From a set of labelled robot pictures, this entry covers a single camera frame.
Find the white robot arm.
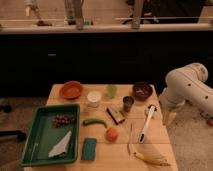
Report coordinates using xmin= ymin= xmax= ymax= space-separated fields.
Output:
xmin=159 ymin=63 xmax=213 ymax=119

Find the light green cup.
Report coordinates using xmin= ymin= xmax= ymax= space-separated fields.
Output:
xmin=106 ymin=84 xmax=117 ymax=98

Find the white round container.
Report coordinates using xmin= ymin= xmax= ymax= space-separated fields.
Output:
xmin=87 ymin=91 xmax=102 ymax=107

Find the small metal cup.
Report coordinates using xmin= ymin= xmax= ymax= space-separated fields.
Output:
xmin=123 ymin=96 xmax=134 ymax=112

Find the dark rectangular block eraser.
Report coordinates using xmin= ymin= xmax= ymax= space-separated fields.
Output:
xmin=106 ymin=107 xmax=125 ymax=125

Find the orange bowl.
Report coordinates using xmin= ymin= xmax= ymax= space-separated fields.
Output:
xmin=59 ymin=81 xmax=83 ymax=99

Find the dark brown bowl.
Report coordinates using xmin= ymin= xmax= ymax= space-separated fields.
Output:
xmin=132 ymin=82 xmax=153 ymax=101

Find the orange fruit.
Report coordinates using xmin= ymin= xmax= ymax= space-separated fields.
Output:
xmin=105 ymin=127 xmax=118 ymax=142

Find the bunch of red grapes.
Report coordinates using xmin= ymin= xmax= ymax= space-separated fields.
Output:
xmin=53 ymin=115 xmax=76 ymax=128

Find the green sponge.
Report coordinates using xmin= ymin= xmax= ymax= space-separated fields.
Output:
xmin=81 ymin=138 xmax=97 ymax=161

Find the metal knife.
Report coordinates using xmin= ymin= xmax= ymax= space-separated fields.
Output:
xmin=127 ymin=123 xmax=133 ymax=156

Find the green plastic tray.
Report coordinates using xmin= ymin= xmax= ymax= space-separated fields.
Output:
xmin=20 ymin=104 xmax=80 ymax=167

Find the yellow banana bunch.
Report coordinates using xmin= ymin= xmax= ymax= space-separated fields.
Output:
xmin=134 ymin=152 xmax=169 ymax=166

